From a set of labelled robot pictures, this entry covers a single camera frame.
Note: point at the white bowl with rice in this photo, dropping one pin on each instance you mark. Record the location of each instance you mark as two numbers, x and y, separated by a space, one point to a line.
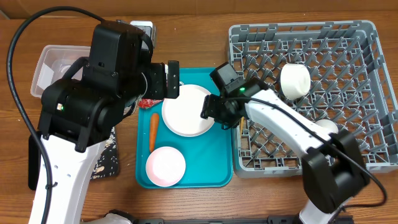
295 80

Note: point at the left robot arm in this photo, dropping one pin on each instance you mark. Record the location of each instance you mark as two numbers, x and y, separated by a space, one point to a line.
80 109

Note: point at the orange carrot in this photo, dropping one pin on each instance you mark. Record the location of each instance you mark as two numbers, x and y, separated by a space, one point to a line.
154 123

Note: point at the small pink-white bowl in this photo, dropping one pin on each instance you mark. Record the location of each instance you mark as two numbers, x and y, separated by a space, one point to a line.
165 166

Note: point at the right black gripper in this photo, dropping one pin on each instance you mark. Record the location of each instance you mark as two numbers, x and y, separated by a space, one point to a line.
209 111

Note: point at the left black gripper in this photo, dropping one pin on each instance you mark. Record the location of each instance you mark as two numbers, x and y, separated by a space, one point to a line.
156 90

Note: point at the wooden chopstick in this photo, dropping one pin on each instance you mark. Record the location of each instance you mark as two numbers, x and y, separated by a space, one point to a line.
241 126

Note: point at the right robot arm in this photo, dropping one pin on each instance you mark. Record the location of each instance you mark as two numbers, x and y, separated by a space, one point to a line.
333 169

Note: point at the spilled rice and food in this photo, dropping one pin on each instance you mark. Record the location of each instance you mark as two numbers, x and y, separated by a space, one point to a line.
108 163

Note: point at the clear plastic storage bin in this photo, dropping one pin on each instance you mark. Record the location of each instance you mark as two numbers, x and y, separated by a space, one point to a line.
54 61

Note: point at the teal serving tray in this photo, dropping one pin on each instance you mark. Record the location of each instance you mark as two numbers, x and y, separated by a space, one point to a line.
208 156

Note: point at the white paper cup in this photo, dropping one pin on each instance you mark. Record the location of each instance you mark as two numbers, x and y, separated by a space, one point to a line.
328 124

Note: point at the large white plate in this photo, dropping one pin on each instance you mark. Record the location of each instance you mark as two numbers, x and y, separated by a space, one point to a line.
183 114

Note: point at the black plastic tray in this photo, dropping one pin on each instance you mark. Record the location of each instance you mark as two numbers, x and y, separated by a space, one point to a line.
34 163

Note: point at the grey dishwasher rack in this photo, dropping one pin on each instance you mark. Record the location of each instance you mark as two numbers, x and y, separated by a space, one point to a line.
350 83

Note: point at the red snack wrapper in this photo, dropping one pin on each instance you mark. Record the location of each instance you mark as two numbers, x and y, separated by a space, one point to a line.
148 103

